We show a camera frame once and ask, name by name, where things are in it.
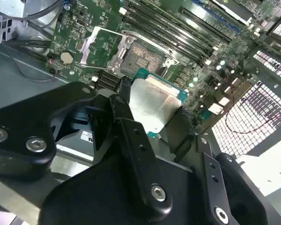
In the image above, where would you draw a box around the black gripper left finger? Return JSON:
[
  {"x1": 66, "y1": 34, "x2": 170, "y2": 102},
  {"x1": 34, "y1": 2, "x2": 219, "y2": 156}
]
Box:
[{"x1": 0, "y1": 76, "x2": 173, "y2": 222}]

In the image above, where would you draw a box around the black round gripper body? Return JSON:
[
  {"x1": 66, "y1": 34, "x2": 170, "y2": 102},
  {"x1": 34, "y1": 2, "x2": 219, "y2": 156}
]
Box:
[{"x1": 38, "y1": 157, "x2": 209, "y2": 225}]

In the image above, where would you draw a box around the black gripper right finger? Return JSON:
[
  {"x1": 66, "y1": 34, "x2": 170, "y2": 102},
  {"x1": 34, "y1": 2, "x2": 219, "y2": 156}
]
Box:
[{"x1": 163, "y1": 106, "x2": 281, "y2": 225}]

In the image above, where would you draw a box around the silver CPU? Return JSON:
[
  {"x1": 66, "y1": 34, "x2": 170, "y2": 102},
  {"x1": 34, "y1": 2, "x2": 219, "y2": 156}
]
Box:
[{"x1": 128, "y1": 67, "x2": 190, "y2": 141}]

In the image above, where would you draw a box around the metal socket cover frame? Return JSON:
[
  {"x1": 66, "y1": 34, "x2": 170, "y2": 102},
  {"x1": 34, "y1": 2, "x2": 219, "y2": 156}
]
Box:
[{"x1": 80, "y1": 25, "x2": 129, "y2": 71}]

